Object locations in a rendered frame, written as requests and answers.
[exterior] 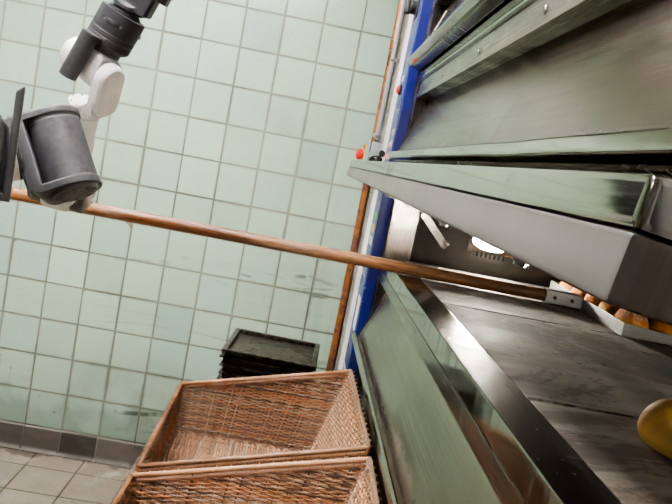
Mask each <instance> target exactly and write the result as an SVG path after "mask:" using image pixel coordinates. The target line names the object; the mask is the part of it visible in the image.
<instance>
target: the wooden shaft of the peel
mask: <svg viewBox="0 0 672 504"><path fill-rule="evenodd" d="M10 199H12V200H17V201H22V202H28V203H33V204H38V205H42V204H41V203H40V202H39V201H36V200H32V199H30V198H29V197H28V196H27V190H26V189H20V188H15V187H12V191H11V198H10ZM83 213H85V214H90V215H96V216H101V217H106V218H111V219H117V220H122V221H127V222H132V223H137V224H143V225H148V226H153V227H158V228H164V229H169V230H174V231H179V232H184V233H190V234H195V235H200V236H205V237H211V238H216V239H221V240H226V241H231V242H237V243H242V244H247V245H252V246H258V247H263V248H268V249H273V250H278V251H284V252H289V253H294V254H299V255H305V256H310V257H315V258H320V259H326V260H331V261H336V262H341V263H346V264H352V265H357V266H362V267H367V268H373V269H378V270H383V271H388V272H393V273H399V274H404V275H409V276H414V277H420V278H425V279H430V280H435V281H440V282H446V283H451V284H456V285H461V286H467V287H472V288H477V289H482V290H487V291H493V292H498V293H503V294H508V295H514V296H519V297H524V298H529V299H535V300H540V301H544V299H545V296H546V289H543V288H538V287H533V286H527V285H522V284H517V283H512V282H507V281H501V280H496V279H491V278H486V277H480V276H475V275H470V274H465V273H459V272H454V271H449V270H444V269H439V268H433V267H428V266H423V265H418V264H412V263H407V262H402V261H397V260H392V259H386V258H381V257H376V256H371V255H365V254H360V253H355V252H350V251H344V250H339V249H334V248H329V247H324V246H318V245H313V244H308V243H303V242H297V241H292V240H287V239H282V238H277V237H271V236H266V235H261V234H256V233H250V232H245V231H240V230H235V229H229V228H224V227H219V226H214V225H209V224H203V223H198V222H193V221H188V220H182V219H177V218H172V217H167V216H162V215H156V214H151V213H146V212H141V211H135V210H130V209H125V208H120V207H114V206H109V205H104V204H99V203H94V202H93V203H92V205H91V207H89V208H85V209H84V211H83Z"/></svg>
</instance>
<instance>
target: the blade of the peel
mask: <svg viewBox="0 0 672 504"><path fill-rule="evenodd" d="M549 288H550V289H555V290H560V291H565V292H571V291H569V290H568V289H566V288H564V287H563V286H561V285H560V283H559V282H555V281H552V280H551V282H550V287H549ZM571 293H573V292H571ZM580 310H581V311H583V312H584V313H586V314H588V315H589V316H591V317H592V318H594V319H595V320H597V321H599V322H600V323H602V324H603V325H605V326H606V327H608V328H610V329H611V330H613V331H614V332H616V333H617V334H619V335H620V336H624V337H630V338H635V339H640V340H645V341H651V342H656V343H661V344H666V345H671V346H672V335H668V334H665V333H661V332H657V331H654V330H650V329H646V328H642V327H639V326H635V325H631V324H627V323H625V322H623V321H621V320H619V319H618V318H616V317H614V316H613V315H611V314H609V313H607V312H606V311H604V310H602V309H600V308H599V307H597V306H595V305H594V304H592V303H590V302H588V301H587V300H585V299H583V303H582V307H581V309H580Z"/></svg>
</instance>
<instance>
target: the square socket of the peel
mask: <svg viewBox="0 0 672 504"><path fill-rule="evenodd" d="M544 289H546V296H545V299H544V301H542V302H545V303H548V304H554V305H559V306H564V307H569V308H575V309H581V307H582V303H583V298H584V297H583V296H582V295H580V294H576V293H571V292H565V291H560V290H555V289H550V288H544Z"/></svg>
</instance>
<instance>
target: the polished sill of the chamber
mask: <svg viewBox="0 0 672 504"><path fill-rule="evenodd" d="M382 271H383V270H382ZM383 273H384V275H385V276H386V278H387V279H388V281H389V283H390V284H391V286H392V288H393V289H394V291H395V292H396V294H397V296H398V297H399V299H400V300H401V302H402V304H403V305H404V307H405V309H406V310H407V312H408V313H409V315H410V317H411V318H412V320H413V322H414V323H415V325H416V326H417V328H418V330H419V331H420V333H421V335H422V336H423V338H424V339H425V341H426V343H427V344H428V346H429V347H430V349H431V351H432V352H433V354H434V356H435V357H436V359H437V360H438V362H439V364H440V365H441V367H442V369H443V370H444V372H445V373H446V375H447V377H448V378H449V380H450V381H451V383H452V385H453V386H454V388H455V390H456V391H457V393H458V394H459V396H460V398H461V399H462V401H463V403H464V404H465V406H466V407H467V409H468V411H469V412H470V414H471V416H472V417H473V419H474V420H475V422H476V424H477V425H478V427H479V428H480V430H481V432H482V433H483V435H484V437H485V438H486V440H487V441H488V443H489V445H490V446H491V448H492V450H493V451H494V453H495V454H496V456H497V458H498V459H499V461H500V463H501V464H502V466H503V467H504V469H505V471H506V472H507V474H508V475H509V477H510V479H511V480H512V482H513V484H514V485H515V487H516V488H517V490H518V492H519V493H520V495H521V497H522V498H523V500H524V501H525V503H526V504H622V503H621V502H620V501H619V500H618V499H617V498H616V497H615V496H614V494H613V493H612V492H611V491H610V490H609V489H608V488H607V487H606V485H605V484H604V483H603V482H602V481H601V480H600V479H599V478H598V477H597V475H596V474H595V473H594V472H593V471H592V470H591V469H590V468H589V466H588V465H587V464H586V463H585V462H584V461H583V460H582V459H581V458H580V456H579V455H578V454H577V453H576V452H575V451H574V450H573V449H572V447H571V446H570V445H569V444H568V443H567V442H566V441H565V440H564V439H563V437H562V436H561V435H560V434H559V433H558V432H557V431H556V430H555V428H554V427H553V426H552V425H551V424H550V423H549V422H548V421H547V420H546V418H545V417H544V416H543V415H542V414H541V413H540V412H539V411H538V409H537V408H536V407H535V406H534V405H533V404H532V403H531V402H530V401H529V399H528V398H527V397H526V396H525V395H524V394H523V393H522V392H521V390H520V389H519V388H518V387H517V386H516V385H515V384H514V383H513V382H512V380H511V379H510V378H509V377H508V376H507V375H506V374H505V373H504V371H503V370H502V369H501V368H500V367H499V366H498V365H497V364H496V363H495V361H494V360H493V359H492V358H491V357H490V356H489V355H488V354H487V352H486V351H485V350H484V349H483V348H482V347H481V346H480V345H479V344H478V342H477V341H476V340H475V339H474V338H473V337H472V336H471V335H470V333H469V332H468V331H467V330H466V329H465V328H464V327H463V326H462V325H461V323H460V322H459V321H458V320H457V319H456V318H455V317H454V316H453V314H452V313H451V312H450V311H449V310H448V309H447V308H446V307H445V306H444V304H443V303H442V302H441V301H440V300H439V299H438V298H437V297H436V295H435V294H434V293H433V292H432V291H431V290H430V289H429V288H428V287H427V285H426V284H425V283H424V282H423V281H422V280H421V279H420V278H419V277H414V276H409V275H404V274H399V273H393V272H388V271H383Z"/></svg>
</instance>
